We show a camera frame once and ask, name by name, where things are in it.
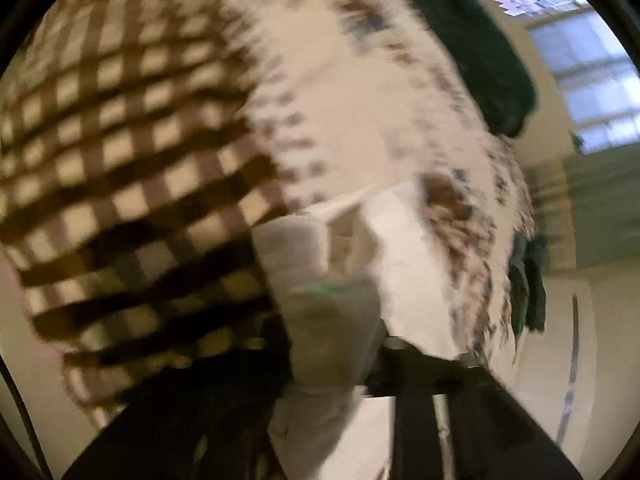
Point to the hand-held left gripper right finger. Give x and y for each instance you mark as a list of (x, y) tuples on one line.
[(450, 410)]

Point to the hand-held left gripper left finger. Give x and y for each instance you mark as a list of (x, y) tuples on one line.
[(175, 425)]

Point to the white pants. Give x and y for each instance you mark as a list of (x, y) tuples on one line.
[(330, 340)]

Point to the folded grey-green pants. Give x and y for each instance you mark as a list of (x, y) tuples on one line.
[(519, 290)]

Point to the white headboard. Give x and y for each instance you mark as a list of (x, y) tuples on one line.
[(600, 360)]

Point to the wide green striped curtain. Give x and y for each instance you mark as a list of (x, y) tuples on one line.
[(600, 210)]

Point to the floral checked quilt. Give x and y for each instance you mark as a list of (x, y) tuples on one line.
[(150, 110)]

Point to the dark green blanket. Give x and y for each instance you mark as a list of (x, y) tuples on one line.
[(475, 50)]

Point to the white framed window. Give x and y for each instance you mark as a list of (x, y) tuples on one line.
[(590, 70)]

